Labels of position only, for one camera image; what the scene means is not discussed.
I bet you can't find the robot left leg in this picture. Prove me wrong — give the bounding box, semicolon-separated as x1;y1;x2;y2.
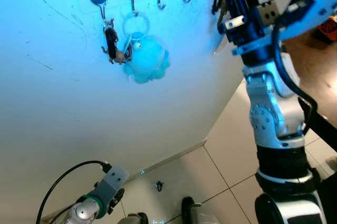
118;212;149;224

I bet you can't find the robot leg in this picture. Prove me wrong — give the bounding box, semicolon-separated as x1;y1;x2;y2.
118;212;149;224
182;197;222;224

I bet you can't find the orange black device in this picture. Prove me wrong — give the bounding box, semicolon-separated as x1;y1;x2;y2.
318;16;337;42

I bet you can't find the dark brown table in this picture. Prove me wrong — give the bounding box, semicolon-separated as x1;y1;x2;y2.
284;18;337;151

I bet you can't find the robot right leg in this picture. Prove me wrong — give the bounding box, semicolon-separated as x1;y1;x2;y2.
182;197;222;224

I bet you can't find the black low furniture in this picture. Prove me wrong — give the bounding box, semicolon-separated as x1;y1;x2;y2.
316;171;337;224

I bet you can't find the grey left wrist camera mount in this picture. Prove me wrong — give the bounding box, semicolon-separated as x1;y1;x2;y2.
95;165;130;201

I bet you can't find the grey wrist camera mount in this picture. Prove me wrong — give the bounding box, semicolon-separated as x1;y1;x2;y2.
95;165;130;201
274;0;337;43

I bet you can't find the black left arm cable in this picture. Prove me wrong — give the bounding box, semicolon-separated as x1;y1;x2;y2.
36;161;111;224

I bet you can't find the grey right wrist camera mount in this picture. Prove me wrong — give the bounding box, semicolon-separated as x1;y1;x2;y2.
274;0;337;43

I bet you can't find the blue plush toy keychain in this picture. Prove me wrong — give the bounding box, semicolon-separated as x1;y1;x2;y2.
122;13;171;84

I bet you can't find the dark keychain bunch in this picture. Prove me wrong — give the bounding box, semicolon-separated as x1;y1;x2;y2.
101;18;132;65

